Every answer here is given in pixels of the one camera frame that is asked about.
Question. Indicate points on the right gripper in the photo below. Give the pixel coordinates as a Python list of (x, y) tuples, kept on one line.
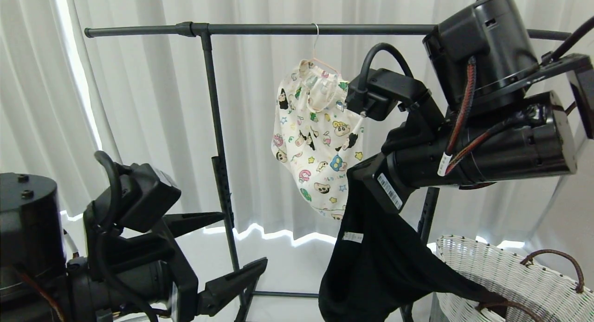
[(510, 150)]

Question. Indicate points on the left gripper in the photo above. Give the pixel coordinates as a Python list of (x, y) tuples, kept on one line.
[(134, 285)]

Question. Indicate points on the cream printed garment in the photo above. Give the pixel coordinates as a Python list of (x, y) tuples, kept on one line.
[(320, 150)]

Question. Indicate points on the black garment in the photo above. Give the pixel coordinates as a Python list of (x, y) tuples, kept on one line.
[(380, 266)]

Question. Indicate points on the pink clothes hanger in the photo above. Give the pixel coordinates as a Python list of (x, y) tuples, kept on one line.
[(317, 39)]

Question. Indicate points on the white laundry basket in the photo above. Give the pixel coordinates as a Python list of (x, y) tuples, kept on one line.
[(510, 275)]

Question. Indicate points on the black clothes rack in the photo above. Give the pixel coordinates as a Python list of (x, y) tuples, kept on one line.
[(278, 29)]

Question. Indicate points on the white curtain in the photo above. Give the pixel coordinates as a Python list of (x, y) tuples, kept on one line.
[(139, 104)]

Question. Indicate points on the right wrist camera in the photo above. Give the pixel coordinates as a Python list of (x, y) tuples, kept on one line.
[(385, 92)]

